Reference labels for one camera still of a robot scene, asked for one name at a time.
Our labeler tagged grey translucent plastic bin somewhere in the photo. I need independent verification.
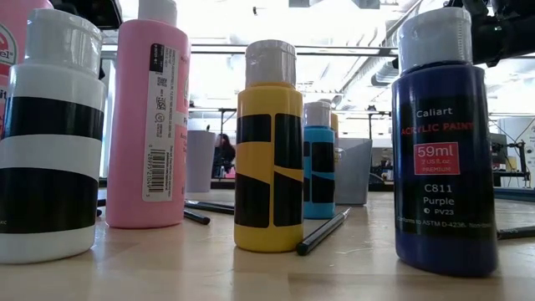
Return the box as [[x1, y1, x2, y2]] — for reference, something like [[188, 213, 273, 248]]
[[334, 137, 374, 207]]

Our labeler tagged black pencil near yellow bottle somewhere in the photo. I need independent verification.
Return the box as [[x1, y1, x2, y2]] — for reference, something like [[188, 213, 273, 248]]
[[295, 207, 353, 258]]

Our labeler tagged small yellow paint bottle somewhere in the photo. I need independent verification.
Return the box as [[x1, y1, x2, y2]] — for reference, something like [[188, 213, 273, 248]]
[[232, 38, 305, 254]]

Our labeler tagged white paint bottle black label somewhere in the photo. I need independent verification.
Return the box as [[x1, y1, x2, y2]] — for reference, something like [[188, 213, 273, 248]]
[[0, 8, 108, 265]]

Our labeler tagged person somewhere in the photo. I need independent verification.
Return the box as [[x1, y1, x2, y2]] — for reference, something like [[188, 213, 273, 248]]
[[211, 132, 237, 180]]

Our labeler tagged large pink paint bottle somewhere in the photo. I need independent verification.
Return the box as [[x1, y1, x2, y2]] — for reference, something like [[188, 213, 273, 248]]
[[0, 0, 55, 141], [104, 0, 192, 230]]

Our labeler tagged lilac plastic cup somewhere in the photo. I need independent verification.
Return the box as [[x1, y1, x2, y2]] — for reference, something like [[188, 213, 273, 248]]
[[186, 130, 217, 194]]

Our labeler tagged large yellow-orange paint bottle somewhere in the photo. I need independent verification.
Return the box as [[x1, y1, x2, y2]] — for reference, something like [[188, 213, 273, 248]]
[[329, 110, 340, 147]]

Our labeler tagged black background workbench equipment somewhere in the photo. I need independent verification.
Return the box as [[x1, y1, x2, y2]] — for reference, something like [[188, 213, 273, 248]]
[[488, 132, 532, 188]]

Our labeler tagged light blue paint bottle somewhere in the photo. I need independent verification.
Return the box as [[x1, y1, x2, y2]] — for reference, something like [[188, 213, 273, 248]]
[[302, 100, 337, 221]]

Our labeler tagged dark purple paint bottle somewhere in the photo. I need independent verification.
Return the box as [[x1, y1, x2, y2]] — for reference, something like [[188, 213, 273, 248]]
[[390, 6, 500, 278]]

